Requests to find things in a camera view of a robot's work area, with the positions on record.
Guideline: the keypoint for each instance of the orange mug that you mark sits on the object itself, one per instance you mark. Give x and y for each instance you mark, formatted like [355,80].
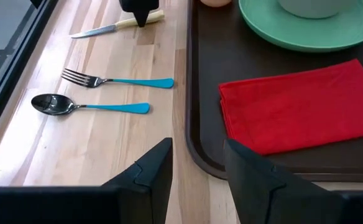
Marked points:
[215,2]

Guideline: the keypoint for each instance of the dark brown plastic tray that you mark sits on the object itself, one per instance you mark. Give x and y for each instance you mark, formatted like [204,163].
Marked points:
[209,93]

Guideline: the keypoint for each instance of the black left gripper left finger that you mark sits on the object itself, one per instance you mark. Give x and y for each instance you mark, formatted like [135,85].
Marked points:
[107,205]

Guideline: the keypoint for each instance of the red cloth napkin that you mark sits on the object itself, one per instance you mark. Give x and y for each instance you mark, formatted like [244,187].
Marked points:
[299,105]

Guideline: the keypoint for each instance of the green plate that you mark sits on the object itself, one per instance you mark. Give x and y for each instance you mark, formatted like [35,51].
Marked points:
[293,34]

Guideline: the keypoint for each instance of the beige bowl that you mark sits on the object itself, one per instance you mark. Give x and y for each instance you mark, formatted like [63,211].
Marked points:
[312,7]

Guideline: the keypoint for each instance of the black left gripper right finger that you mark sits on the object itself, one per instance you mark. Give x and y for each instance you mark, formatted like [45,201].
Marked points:
[278,202]

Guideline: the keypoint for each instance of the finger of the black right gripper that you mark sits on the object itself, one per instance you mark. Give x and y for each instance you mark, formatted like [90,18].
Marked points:
[140,9]

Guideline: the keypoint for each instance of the black metal table frame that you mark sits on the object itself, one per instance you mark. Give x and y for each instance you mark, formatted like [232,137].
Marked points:
[21,62]

